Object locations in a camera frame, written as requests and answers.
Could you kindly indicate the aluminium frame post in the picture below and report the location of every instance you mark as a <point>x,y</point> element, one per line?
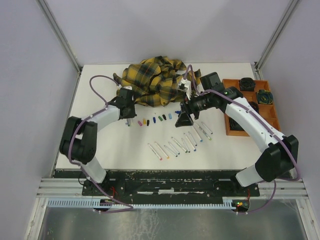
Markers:
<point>279,29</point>
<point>48,13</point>

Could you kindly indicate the yellow plaid cloth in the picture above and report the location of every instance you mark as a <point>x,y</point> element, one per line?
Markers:
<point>154,81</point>

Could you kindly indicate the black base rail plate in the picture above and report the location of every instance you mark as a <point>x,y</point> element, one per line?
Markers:
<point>165,187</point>

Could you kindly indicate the dark green marker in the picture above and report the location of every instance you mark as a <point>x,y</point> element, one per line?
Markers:
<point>180,145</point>

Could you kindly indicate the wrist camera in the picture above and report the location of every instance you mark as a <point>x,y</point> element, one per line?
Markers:
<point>125,87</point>
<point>185,86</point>

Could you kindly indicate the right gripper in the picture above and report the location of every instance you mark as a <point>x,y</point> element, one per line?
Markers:
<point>187,107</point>

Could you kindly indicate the teal yellow rolled sock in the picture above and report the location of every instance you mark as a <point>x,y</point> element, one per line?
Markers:
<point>264,97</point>

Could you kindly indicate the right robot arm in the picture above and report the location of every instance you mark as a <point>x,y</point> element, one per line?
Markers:
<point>279,153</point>

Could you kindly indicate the left aluminium frame post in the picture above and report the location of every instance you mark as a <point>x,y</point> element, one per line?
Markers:
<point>48,13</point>

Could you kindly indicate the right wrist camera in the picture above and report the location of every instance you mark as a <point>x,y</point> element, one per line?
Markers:
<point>185,86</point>

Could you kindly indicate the right aluminium frame post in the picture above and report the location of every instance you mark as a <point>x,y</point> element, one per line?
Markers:
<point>279,29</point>

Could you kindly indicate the orange compartment tray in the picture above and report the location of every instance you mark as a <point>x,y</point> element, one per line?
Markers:
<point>266,111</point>

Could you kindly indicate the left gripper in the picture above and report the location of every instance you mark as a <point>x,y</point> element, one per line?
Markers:
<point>132,114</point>

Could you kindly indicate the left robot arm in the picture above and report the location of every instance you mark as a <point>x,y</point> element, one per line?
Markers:
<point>79,138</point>

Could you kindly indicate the black orange rolled sock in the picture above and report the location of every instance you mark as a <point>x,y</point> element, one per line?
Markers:
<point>254,106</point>

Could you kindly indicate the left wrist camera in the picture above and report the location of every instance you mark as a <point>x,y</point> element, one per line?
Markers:
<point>125,87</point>

